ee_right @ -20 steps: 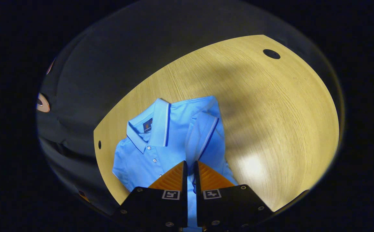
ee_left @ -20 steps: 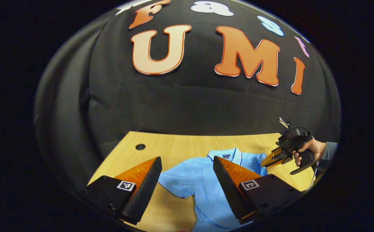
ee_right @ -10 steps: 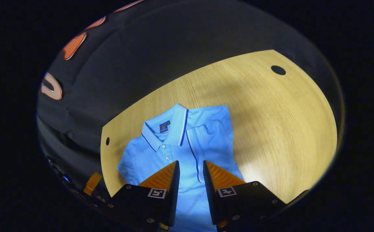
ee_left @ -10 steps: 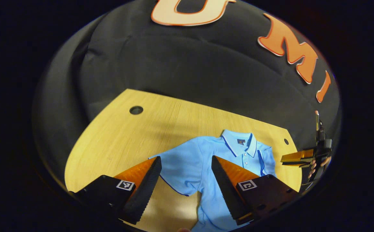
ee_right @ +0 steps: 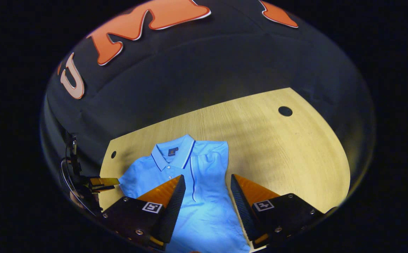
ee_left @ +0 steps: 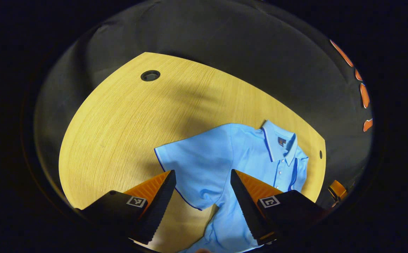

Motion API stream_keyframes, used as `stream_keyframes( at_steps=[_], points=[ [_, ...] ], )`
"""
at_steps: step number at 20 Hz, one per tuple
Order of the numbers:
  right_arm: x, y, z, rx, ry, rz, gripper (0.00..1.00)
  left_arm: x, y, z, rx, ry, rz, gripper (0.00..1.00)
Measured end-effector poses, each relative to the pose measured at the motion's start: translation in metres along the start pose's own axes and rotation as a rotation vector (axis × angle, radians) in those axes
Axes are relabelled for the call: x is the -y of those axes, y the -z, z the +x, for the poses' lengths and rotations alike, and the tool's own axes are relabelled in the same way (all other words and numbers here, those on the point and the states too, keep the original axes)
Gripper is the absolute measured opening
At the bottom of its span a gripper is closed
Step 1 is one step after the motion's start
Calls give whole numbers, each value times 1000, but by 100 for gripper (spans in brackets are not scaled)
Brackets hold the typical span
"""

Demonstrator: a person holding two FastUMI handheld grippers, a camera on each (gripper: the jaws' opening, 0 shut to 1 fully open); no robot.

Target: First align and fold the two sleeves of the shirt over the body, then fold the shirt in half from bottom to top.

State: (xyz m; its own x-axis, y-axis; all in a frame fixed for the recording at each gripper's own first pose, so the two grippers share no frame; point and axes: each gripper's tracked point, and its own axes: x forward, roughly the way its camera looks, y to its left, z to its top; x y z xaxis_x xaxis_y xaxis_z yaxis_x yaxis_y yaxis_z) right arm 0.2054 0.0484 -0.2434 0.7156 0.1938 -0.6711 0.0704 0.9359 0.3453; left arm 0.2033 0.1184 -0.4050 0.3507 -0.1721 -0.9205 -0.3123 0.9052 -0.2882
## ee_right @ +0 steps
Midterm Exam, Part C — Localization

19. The light blue T-shirt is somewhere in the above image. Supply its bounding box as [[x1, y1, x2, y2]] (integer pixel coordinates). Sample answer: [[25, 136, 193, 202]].
[[118, 134, 252, 253]]

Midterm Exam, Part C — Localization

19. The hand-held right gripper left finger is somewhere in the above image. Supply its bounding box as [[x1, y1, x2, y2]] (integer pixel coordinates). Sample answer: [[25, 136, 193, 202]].
[[100, 175, 187, 252]]

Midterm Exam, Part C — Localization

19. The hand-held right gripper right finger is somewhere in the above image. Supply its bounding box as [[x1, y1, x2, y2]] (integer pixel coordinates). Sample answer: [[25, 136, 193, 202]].
[[230, 174, 338, 250]]

